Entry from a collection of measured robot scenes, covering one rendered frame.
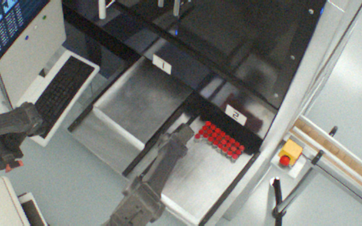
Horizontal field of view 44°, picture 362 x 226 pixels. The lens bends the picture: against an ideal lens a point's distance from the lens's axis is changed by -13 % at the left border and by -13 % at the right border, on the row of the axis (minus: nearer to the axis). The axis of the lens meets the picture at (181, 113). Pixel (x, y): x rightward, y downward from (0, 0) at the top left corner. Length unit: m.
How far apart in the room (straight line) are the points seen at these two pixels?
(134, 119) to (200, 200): 0.41
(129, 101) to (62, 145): 1.00
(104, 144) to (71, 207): 0.92
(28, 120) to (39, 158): 1.49
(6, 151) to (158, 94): 0.77
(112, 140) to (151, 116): 0.18
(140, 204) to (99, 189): 1.62
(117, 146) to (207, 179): 0.36
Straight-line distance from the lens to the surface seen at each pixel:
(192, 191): 1.87
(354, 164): 2.03
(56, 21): 2.13
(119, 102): 2.01
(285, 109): 1.65
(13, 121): 1.40
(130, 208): 1.17
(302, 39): 1.38
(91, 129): 1.96
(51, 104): 2.10
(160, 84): 2.05
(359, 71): 3.54
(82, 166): 2.86
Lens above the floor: 2.63
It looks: 61 degrees down
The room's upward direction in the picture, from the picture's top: 9 degrees clockwise
